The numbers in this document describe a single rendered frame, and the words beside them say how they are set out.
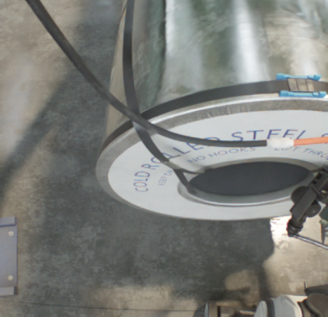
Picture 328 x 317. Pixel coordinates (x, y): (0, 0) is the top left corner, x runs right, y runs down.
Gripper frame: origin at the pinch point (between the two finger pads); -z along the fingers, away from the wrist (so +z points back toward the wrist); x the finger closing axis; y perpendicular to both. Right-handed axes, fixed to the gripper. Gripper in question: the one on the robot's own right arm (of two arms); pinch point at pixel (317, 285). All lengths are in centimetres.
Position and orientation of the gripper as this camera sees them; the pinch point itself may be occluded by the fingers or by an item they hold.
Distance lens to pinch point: 160.2
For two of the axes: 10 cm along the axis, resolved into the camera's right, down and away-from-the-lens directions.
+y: -3.8, -9.0, -2.4
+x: 8.9, -2.8, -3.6
